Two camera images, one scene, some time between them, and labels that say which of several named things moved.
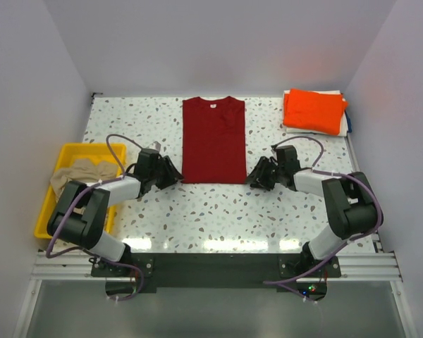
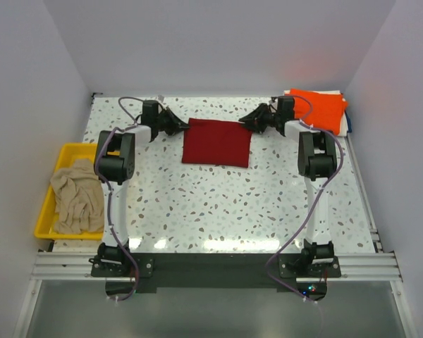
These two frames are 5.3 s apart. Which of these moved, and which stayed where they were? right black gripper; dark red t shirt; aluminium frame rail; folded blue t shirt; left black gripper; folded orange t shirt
Moved: left black gripper; right black gripper; dark red t shirt
Stayed: aluminium frame rail; folded orange t shirt; folded blue t shirt
